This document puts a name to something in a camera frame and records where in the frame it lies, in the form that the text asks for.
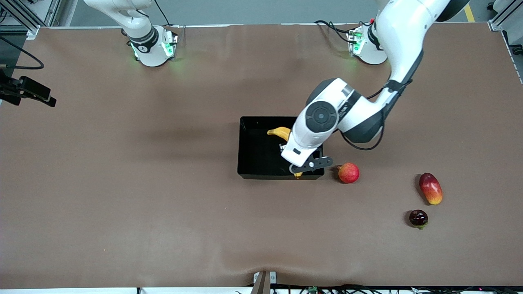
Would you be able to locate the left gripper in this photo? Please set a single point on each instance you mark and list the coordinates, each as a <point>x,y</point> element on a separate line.
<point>282,147</point>

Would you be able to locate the yellow banana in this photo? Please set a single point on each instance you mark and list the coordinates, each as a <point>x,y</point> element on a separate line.
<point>281,132</point>

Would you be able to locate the black plastic box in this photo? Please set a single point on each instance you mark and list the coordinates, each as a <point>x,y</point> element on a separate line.
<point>257,159</point>

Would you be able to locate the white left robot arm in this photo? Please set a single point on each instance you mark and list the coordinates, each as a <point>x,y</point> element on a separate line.
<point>400,32</point>

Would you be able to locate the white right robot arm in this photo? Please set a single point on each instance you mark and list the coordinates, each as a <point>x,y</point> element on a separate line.
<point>143,45</point>

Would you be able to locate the red apple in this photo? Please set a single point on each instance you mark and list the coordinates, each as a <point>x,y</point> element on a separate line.
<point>348,173</point>

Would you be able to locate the brown table cover sheet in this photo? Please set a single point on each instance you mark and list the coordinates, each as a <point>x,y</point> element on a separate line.
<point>163,163</point>

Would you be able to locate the red yellow mango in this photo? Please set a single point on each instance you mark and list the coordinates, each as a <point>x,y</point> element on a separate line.
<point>431,188</point>

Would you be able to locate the aluminium frame post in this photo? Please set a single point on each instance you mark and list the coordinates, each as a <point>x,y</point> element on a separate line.
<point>24,16</point>
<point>504,14</point>

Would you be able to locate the metal clamp bracket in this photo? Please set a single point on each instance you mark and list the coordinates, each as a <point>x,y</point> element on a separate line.
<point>261,283</point>

